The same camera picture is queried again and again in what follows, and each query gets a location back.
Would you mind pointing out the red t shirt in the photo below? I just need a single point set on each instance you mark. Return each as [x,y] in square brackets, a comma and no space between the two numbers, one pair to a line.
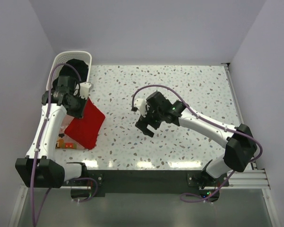
[85,130]

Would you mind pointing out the white plastic laundry basket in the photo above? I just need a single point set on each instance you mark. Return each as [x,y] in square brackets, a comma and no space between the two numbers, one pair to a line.
[61,59]

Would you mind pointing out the folded pink t shirt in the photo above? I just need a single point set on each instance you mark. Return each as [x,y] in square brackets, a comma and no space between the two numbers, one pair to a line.
[64,141]

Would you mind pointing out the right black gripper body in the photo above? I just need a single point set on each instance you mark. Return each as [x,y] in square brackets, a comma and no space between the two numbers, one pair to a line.
[154,117]

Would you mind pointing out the aluminium rail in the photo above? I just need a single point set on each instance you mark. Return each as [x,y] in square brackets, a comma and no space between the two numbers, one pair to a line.
[236,104]
[248,179]

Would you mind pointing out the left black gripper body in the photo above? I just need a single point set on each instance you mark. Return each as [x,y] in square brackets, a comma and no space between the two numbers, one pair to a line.
[76,110]

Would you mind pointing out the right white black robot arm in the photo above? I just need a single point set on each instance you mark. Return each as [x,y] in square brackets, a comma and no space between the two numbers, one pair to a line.
[237,141]

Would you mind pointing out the aluminium right side rail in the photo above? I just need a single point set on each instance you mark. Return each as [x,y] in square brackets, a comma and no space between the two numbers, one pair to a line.
[236,104]

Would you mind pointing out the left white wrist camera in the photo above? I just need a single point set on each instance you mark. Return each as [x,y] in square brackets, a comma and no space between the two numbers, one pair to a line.
[85,88]

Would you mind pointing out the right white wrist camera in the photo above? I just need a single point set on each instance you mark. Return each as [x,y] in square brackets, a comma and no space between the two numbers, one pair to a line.
[140,105]

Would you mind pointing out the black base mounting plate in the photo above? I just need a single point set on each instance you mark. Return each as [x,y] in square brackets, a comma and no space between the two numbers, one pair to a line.
[84,188]

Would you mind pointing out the aluminium front rail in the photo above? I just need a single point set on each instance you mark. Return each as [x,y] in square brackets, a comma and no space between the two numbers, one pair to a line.
[248,179]

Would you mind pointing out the black garment in basket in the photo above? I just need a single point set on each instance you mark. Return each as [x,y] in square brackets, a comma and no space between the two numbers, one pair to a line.
[80,66]

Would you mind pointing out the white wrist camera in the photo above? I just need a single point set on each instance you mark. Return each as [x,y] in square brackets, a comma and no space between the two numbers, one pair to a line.
[85,88]
[140,105]

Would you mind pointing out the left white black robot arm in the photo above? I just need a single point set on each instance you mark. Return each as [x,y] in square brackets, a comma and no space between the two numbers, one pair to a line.
[38,168]

